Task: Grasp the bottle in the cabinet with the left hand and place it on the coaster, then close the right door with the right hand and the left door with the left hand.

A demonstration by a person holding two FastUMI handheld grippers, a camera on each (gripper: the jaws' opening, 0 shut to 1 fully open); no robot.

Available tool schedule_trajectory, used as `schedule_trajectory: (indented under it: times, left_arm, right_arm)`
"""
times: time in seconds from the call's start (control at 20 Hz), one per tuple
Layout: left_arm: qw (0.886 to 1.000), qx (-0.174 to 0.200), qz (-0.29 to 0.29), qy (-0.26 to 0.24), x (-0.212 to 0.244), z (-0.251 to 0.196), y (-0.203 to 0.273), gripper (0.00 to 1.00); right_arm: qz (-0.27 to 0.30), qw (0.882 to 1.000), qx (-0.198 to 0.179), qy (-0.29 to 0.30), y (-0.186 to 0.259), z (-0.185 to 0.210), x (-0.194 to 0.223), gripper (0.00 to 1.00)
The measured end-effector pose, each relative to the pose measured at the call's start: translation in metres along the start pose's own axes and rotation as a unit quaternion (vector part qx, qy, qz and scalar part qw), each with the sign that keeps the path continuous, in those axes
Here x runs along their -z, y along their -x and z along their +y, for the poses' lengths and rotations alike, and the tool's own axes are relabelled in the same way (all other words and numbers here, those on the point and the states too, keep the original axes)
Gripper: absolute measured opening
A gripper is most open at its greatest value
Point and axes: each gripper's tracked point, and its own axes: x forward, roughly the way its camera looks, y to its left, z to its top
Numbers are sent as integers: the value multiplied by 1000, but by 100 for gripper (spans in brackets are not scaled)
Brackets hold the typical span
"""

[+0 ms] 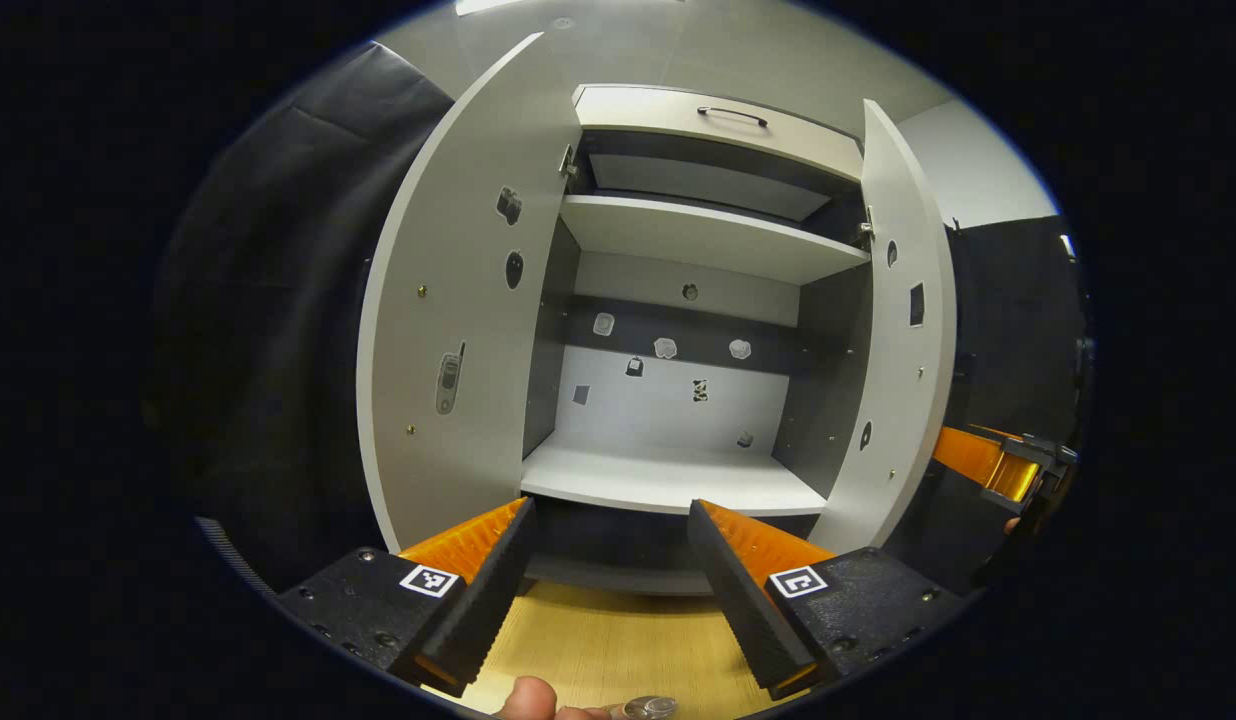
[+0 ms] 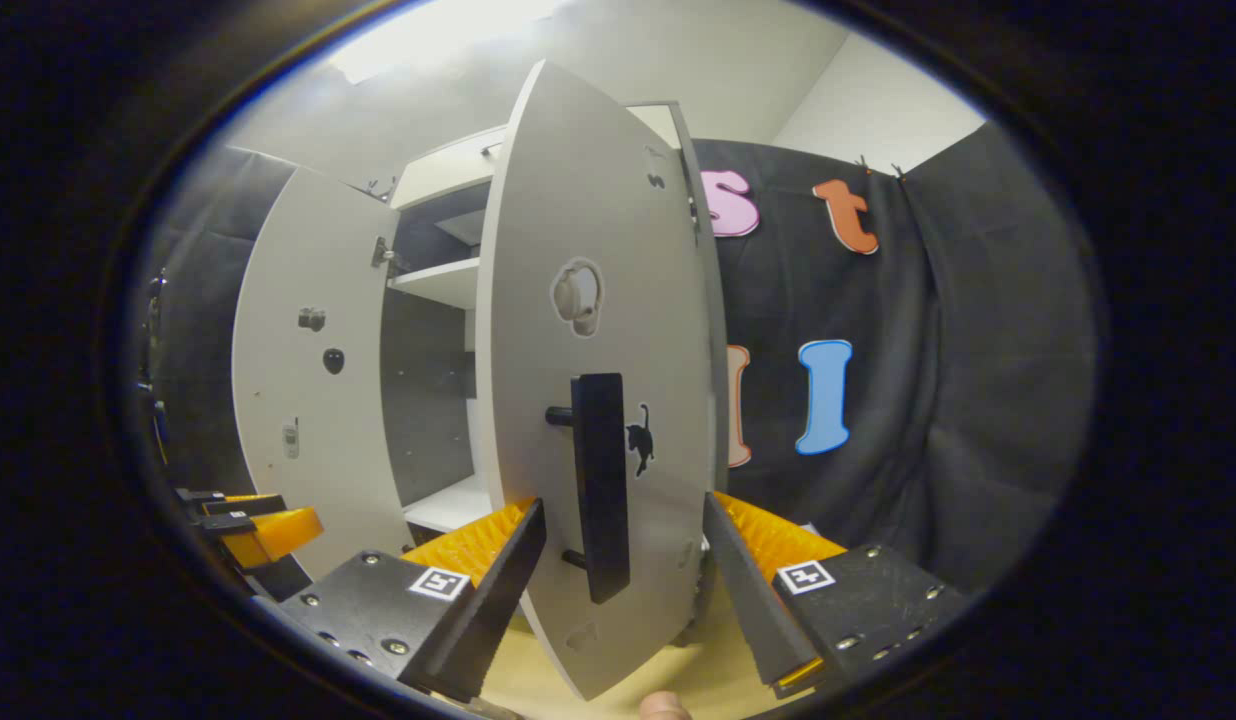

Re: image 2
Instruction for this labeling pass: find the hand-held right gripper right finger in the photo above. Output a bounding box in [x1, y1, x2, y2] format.
[702, 490, 964, 701]

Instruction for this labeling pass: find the white and grey cabinet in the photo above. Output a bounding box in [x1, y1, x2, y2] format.
[378, 100, 724, 541]

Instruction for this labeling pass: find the white cabinet door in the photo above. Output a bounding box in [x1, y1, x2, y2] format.
[231, 167, 414, 581]
[475, 60, 729, 701]

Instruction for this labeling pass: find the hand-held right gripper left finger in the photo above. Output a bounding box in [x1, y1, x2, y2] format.
[278, 497, 547, 703]

